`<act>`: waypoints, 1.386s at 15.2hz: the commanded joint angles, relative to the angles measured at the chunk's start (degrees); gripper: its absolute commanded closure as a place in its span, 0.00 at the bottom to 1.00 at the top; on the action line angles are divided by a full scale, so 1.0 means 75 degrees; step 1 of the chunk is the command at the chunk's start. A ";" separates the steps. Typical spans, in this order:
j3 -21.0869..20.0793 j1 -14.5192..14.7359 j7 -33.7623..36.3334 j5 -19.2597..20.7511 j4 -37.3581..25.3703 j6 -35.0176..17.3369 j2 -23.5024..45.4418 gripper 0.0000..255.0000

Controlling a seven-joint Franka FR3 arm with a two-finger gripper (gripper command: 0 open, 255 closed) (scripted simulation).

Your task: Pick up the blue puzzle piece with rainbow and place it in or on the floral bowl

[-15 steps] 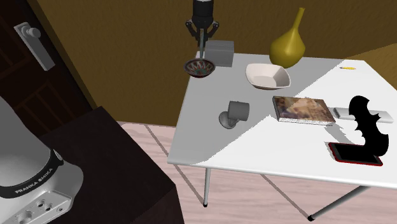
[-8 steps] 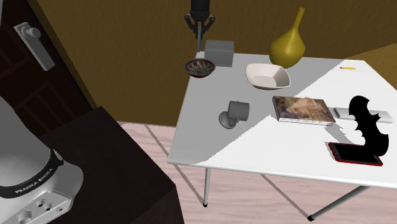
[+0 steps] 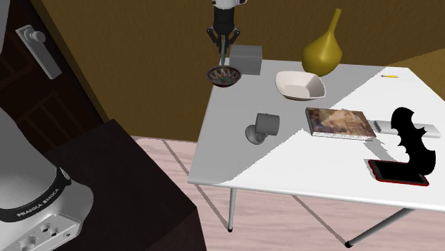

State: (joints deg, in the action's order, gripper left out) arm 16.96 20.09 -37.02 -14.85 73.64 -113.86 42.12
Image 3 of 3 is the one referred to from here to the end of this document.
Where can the yellow long-necked vase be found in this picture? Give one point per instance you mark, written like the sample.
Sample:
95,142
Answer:
321,55

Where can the white table with metal legs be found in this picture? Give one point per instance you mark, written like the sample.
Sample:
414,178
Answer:
313,163

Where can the white square bowl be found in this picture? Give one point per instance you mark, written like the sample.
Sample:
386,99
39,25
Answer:
300,85

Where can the dark brown door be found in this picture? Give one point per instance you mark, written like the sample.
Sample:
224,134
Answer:
41,104

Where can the dark robot stand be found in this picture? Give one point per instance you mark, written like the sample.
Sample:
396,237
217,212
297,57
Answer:
132,194

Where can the grey mug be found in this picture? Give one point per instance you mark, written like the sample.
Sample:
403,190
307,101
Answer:
267,124

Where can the red-edged black tablet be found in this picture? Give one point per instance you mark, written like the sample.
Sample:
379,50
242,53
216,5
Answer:
393,172

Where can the grey box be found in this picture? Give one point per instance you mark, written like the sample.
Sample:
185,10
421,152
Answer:
246,59

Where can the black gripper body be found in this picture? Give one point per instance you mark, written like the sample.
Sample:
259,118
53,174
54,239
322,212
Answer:
224,19

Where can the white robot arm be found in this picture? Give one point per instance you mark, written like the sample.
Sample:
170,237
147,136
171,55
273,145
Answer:
21,167

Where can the patterned dark bowl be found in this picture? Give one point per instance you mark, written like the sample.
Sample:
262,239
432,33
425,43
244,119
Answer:
224,77

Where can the white remote control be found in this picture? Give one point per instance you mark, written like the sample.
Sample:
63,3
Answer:
382,125

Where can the yellow pencil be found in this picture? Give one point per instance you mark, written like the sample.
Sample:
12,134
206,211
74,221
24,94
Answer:
390,76

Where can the black bat-shaped figure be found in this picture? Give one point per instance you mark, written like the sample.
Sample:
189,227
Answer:
413,139

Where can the brown picture book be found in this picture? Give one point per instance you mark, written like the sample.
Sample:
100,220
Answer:
339,123

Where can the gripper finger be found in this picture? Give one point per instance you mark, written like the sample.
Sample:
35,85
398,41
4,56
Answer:
212,34
235,36

